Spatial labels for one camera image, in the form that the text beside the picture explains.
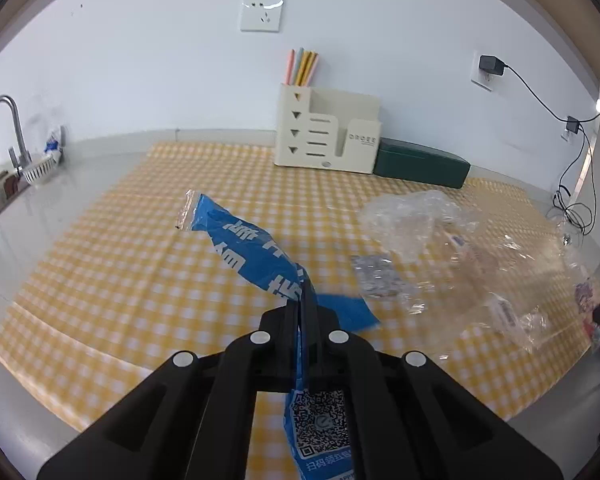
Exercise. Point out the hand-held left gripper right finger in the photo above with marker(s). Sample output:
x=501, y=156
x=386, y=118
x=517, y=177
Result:
x=380, y=400

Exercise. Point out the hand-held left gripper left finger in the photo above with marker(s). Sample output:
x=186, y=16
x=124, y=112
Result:
x=215, y=400

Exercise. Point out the silver blister pack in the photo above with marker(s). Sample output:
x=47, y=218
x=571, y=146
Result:
x=380, y=276

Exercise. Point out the blue plastic wrapper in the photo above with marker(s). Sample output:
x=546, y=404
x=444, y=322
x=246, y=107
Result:
x=250, y=247

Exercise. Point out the clear plastic bag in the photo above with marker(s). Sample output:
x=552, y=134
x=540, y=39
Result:
x=430, y=225

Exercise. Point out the yellow checked tablecloth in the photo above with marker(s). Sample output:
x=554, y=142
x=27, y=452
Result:
x=130, y=280

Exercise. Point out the small black adapter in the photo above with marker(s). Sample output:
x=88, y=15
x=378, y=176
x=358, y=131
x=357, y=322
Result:
x=573, y=125

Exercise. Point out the dark green case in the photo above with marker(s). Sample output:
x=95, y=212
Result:
x=420, y=165

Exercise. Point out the cream desk organizer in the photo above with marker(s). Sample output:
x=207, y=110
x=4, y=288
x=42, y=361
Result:
x=310, y=135

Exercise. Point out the black charger plug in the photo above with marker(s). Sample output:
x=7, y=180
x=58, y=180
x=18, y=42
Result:
x=491, y=64

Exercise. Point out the white drain basket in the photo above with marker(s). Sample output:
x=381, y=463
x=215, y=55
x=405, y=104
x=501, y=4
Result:
x=41, y=169

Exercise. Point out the blue and white packet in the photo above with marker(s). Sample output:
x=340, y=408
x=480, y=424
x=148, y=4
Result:
x=54, y=142

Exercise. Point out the steel faucet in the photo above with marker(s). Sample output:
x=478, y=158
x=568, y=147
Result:
x=15, y=125

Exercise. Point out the orange stick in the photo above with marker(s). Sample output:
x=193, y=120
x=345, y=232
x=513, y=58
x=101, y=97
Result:
x=302, y=66

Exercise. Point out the green stick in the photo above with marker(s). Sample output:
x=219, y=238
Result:
x=296, y=66

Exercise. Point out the white wall socket with charger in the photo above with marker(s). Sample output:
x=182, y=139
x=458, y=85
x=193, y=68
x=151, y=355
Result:
x=482, y=82

